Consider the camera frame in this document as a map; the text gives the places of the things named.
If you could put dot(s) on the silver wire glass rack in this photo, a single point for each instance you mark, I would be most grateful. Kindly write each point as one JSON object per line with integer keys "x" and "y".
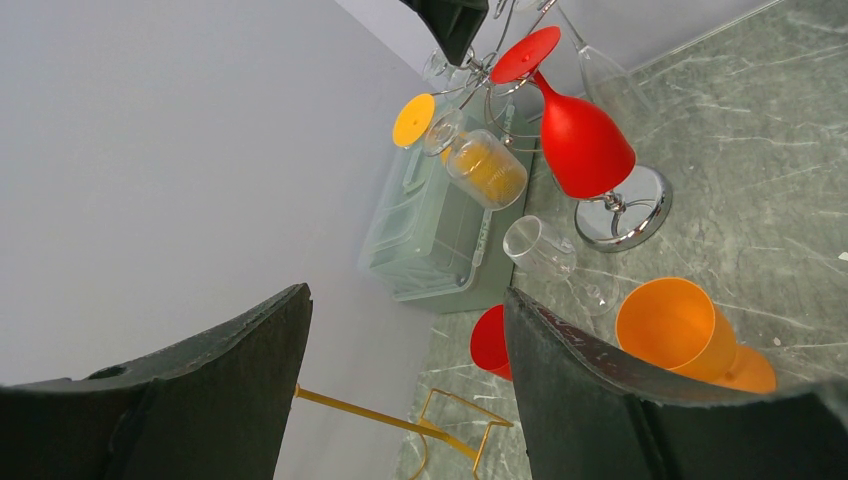
{"x": 621, "y": 203}

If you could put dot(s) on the red goblet back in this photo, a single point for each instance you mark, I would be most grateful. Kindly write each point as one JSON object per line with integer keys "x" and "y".
{"x": 487, "y": 345}

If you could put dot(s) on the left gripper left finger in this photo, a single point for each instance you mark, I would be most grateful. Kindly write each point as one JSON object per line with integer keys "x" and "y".
{"x": 212, "y": 406}

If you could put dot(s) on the gold wire glass rack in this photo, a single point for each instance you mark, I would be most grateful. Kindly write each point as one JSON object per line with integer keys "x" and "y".
{"x": 422, "y": 426}

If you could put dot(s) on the tall clear flute glass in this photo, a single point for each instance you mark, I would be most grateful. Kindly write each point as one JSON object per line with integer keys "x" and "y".
{"x": 607, "y": 84}

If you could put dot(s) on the clear stemless glass front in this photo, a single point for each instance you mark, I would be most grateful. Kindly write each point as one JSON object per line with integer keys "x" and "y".
{"x": 476, "y": 161}

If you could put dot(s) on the clear glass with red dots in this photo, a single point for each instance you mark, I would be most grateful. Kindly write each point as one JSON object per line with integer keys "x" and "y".
{"x": 545, "y": 254}

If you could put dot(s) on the orange goblet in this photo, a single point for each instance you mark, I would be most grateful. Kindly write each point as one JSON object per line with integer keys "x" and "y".
{"x": 672, "y": 323}

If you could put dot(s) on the yellow goblet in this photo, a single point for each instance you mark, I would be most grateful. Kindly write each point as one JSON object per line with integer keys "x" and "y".
{"x": 415, "y": 118}

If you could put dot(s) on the clear plastic storage box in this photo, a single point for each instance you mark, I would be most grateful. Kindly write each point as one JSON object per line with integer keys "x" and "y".
{"x": 431, "y": 245}

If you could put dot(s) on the red goblet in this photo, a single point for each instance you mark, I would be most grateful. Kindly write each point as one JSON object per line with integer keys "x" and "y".
{"x": 584, "y": 148}
{"x": 487, "y": 345}

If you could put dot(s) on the clear ribbed wine glass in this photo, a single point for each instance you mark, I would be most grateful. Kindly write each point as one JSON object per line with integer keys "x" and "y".
{"x": 441, "y": 75}

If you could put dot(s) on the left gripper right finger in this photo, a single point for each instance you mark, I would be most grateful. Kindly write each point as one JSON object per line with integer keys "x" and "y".
{"x": 592, "y": 411}

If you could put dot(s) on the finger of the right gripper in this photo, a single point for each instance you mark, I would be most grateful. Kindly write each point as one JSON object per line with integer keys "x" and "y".
{"x": 453, "y": 23}

